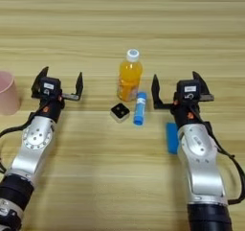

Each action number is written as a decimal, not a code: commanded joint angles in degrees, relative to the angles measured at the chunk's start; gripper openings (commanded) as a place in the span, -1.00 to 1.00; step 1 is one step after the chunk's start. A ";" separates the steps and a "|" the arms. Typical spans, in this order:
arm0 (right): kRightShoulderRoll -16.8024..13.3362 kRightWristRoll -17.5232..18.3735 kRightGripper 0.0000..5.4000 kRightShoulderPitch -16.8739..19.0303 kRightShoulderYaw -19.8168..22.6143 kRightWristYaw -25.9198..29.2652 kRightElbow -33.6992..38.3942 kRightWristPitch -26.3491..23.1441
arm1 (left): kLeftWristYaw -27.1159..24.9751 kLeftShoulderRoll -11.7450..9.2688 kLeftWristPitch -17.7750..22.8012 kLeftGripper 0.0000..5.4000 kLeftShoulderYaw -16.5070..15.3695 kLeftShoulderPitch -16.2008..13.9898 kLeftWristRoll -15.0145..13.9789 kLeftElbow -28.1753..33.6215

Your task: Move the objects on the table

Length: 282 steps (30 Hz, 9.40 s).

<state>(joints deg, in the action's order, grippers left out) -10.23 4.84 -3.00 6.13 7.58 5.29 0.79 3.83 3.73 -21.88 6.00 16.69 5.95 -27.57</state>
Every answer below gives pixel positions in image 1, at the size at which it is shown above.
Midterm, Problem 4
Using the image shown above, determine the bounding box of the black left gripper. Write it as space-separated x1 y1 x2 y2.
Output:
31 65 84 124

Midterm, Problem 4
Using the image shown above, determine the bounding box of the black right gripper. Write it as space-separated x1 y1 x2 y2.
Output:
150 70 215 129

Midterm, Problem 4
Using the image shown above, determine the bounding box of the orange juice bottle white cap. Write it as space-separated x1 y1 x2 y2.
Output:
116 48 144 103

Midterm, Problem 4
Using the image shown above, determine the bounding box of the pink plastic cup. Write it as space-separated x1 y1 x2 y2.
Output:
0 70 22 116

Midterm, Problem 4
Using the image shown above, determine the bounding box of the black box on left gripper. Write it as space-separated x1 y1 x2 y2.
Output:
37 76 62 99

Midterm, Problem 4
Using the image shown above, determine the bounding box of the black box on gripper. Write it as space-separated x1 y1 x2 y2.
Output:
175 79 203 104
37 76 62 99

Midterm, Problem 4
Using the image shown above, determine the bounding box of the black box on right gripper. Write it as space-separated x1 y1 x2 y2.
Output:
175 79 203 104

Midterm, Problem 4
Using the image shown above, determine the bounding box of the blue glue stick tube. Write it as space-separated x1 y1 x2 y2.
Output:
132 91 147 127

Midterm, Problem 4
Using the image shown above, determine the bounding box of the blue rectangular block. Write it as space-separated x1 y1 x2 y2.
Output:
166 122 180 155

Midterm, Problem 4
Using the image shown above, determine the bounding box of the small black white cube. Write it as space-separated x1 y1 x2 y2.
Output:
110 102 131 124

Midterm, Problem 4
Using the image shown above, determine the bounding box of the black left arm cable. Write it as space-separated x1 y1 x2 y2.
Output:
0 112 36 175

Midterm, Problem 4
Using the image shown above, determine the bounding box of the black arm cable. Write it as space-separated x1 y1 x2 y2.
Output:
204 122 245 206
0 112 36 175

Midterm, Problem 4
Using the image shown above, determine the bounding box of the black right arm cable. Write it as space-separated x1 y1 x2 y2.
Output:
204 122 245 206

